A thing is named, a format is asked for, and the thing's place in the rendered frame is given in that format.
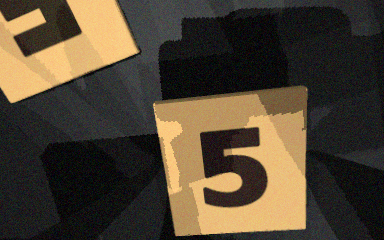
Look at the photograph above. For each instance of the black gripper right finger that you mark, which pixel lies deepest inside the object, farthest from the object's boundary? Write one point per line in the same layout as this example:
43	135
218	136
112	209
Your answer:
350	195

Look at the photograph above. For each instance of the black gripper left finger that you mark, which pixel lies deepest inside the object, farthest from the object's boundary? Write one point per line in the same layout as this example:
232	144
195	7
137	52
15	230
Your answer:
134	210

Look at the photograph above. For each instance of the tan square tile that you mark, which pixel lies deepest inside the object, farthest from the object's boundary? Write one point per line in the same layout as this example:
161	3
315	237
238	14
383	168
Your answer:
235	162
45	43

